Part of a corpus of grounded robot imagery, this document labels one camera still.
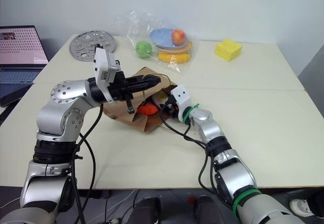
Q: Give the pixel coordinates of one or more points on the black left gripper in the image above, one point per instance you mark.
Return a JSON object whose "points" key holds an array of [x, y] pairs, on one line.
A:
{"points": [[119, 87]]}

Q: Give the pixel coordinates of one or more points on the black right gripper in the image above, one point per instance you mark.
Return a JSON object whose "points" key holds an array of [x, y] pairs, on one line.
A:
{"points": [[170, 109]]}

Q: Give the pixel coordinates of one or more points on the orange plush toy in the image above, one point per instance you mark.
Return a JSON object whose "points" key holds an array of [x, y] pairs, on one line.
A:
{"points": [[148, 109]]}

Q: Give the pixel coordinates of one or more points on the brown paper bag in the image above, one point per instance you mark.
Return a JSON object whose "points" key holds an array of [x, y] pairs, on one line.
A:
{"points": [[141, 123]]}

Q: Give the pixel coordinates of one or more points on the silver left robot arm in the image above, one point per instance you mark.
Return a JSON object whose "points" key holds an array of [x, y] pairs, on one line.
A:
{"points": [[50, 115]]}

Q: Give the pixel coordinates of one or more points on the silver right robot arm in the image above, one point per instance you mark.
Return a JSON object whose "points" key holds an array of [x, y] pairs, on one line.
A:
{"points": [[210, 130]]}

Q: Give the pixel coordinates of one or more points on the clear plastic bag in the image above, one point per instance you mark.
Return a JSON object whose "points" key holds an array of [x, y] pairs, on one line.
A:
{"points": [[131, 21]]}

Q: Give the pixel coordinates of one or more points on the yellow cheese plush toy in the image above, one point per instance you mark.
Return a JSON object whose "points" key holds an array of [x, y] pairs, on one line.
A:
{"points": [[227, 50]]}

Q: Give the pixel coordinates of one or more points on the green zip tie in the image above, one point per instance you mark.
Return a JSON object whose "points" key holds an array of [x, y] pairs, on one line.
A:
{"points": [[188, 112]]}

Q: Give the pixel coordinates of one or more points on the green toy apple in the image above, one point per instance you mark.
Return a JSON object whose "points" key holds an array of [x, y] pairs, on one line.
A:
{"points": [[143, 49]]}

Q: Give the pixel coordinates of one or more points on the yellow toy fruit slice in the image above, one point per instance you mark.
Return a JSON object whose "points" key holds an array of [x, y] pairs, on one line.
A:
{"points": [[174, 58]]}

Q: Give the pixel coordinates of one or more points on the red toy apple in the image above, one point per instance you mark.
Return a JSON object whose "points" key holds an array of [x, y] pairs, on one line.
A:
{"points": [[178, 37]]}

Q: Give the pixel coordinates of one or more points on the orange plate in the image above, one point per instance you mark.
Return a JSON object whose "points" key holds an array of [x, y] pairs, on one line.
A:
{"points": [[188, 46]]}

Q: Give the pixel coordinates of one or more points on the round perforated metal plate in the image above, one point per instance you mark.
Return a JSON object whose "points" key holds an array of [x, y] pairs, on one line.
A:
{"points": [[83, 47]]}

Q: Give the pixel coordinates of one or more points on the dark rounded shape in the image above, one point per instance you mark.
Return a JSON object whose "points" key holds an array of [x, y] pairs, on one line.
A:
{"points": [[148, 211]]}

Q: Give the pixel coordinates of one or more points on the green tape band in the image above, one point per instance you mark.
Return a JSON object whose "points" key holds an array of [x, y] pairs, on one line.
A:
{"points": [[244, 196]]}

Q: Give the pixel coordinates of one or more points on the open laptop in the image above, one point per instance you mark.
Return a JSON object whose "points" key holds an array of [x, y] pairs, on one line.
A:
{"points": [[20, 47]]}

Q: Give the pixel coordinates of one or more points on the white power socket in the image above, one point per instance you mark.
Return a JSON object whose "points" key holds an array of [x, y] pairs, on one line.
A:
{"points": [[300, 207]]}

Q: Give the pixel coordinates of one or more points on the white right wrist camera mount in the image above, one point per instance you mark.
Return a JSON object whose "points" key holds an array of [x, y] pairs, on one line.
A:
{"points": [[181, 92]]}

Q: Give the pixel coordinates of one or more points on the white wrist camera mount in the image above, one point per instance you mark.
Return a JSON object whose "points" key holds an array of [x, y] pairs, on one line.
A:
{"points": [[181, 92], [101, 62]]}

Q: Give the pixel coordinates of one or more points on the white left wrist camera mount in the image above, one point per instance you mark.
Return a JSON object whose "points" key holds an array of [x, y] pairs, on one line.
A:
{"points": [[101, 62]]}

